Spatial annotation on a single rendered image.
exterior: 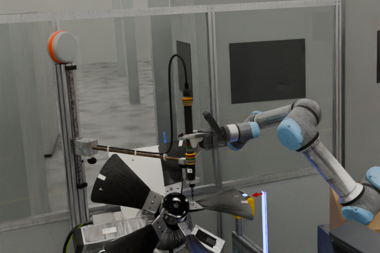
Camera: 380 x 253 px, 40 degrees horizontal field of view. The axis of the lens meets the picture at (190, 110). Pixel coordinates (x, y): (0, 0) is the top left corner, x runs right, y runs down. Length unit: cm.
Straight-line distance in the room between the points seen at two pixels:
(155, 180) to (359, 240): 108
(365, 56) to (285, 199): 274
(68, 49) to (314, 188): 181
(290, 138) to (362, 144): 391
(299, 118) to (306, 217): 154
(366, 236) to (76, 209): 147
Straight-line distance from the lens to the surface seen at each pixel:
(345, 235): 192
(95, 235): 231
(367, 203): 221
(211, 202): 235
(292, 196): 342
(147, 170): 258
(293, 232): 352
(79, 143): 262
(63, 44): 260
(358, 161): 598
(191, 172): 225
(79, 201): 277
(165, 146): 246
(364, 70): 581
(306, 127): 208
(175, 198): 224
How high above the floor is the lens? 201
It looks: 11 degrees down
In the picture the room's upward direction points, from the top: 3 degrees counter-clockwise
